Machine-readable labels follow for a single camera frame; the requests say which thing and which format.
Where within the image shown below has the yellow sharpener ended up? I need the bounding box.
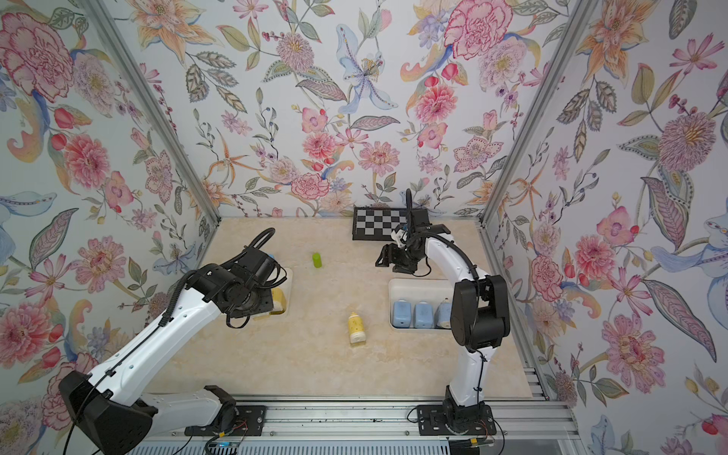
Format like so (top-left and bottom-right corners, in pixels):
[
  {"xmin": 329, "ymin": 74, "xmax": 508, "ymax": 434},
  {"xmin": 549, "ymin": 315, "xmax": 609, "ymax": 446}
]
[
  {"xmin": 270, "ymin": 288, "xmax": 287, "ymax": 315},
  {"xmin": 348, "ymin": 313, "xmax": 367, "ymax": 345}
]

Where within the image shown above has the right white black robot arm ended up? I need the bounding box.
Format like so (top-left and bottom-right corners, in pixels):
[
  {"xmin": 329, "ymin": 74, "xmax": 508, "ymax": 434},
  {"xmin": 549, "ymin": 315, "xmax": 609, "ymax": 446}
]
[{"xmin": 375, "ymin": 190, "xmax": 511, "ymax": 436}]

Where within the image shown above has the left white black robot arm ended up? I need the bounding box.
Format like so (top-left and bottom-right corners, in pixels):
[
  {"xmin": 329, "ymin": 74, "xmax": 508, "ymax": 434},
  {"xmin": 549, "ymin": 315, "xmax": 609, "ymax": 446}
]
[{"xmin": 59, "ymin": 227, "xmax": 287, "ymax": 454}]

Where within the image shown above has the left white storage tray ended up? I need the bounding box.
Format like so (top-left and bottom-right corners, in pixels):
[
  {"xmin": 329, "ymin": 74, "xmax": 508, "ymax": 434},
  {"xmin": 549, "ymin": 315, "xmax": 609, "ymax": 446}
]
[{"xmin": 252, "ymin": 267, "xmax": 293, "ymax": 319}]

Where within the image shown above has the white storage tray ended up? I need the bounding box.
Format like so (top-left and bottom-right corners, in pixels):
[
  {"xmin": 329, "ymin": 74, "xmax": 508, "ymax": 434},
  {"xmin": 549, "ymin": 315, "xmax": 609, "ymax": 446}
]
[
  {"xmin": 388, "ymin": 279, "xmax": 453, "ymax": 332},
  {"xmin": 252, "ymin": 267, "xmax": 293, "ymax": 319}
]

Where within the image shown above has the right white storage tray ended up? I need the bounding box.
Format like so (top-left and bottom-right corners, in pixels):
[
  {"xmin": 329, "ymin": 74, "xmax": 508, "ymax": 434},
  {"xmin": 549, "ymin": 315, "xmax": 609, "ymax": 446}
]
[{"xmin": 388, "ymin": 279, "xmax": 453, "ymax": 332}]

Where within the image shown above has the black white checkerboard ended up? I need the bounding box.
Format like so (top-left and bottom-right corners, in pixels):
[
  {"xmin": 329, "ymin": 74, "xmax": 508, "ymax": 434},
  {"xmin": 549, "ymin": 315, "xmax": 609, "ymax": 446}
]
[{"xmin": 352, "ymin": 207, "xmax": 408, "ymax": 242}]

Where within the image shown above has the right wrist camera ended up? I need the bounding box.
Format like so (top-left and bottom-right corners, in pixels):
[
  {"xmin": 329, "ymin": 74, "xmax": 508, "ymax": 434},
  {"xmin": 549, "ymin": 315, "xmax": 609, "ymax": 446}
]
[{"xmin": 391, "ymin": 224, "xmax": 410, "ymax": 248}]

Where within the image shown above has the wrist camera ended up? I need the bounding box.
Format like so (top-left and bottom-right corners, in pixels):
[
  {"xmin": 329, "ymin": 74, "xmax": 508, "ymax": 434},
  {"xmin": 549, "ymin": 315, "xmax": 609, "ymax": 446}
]
[
  {"xmin": 231, "ymin": 248, "xmax": 276, "ymax": 284},
  {"xmin": 391, "ymin": 224, "xmax": 410, "ymax": 248}
]

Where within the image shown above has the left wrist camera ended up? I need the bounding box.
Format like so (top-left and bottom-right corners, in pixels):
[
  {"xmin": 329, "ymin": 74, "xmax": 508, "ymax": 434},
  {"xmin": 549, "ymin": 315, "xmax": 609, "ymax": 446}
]
[{"xmin": 231, "ymin": 248, "xmax": 276, "ymax": 284}]

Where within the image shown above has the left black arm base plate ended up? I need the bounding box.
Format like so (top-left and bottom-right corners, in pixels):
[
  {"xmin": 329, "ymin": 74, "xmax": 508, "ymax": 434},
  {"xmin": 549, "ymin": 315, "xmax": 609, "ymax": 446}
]
[{"xmin": 184, "ymin": 405, "xmax": 267, "ymax": 437}]

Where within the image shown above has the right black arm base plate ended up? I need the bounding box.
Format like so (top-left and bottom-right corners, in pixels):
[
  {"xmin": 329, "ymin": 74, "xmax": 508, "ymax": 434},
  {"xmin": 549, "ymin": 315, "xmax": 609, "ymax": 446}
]
[{"xmin": 414, "ymin": 403, "xmax": 499, "ymax": 437}]

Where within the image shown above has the aluminium mounting rail frame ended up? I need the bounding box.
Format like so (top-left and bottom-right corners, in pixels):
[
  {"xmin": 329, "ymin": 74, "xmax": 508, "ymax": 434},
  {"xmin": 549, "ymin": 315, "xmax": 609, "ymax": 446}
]
[{"xmin": 134, "ymin": 369, "xmax": 586, "ymax": 454}]

